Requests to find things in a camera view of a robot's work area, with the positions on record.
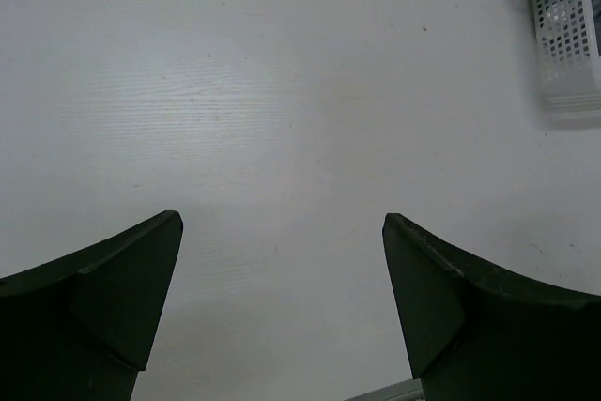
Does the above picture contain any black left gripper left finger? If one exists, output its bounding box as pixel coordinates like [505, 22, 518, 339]
[1, 210, 183, 400]

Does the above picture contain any white perforated plastic basket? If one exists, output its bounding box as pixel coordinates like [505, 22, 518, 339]
[530, 0, 600, 129]

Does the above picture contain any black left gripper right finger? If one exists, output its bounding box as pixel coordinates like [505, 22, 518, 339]
[382, 213, 600, 400]

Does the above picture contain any aluminium front rail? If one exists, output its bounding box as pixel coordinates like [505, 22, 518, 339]
[347, 379, 425, 401]

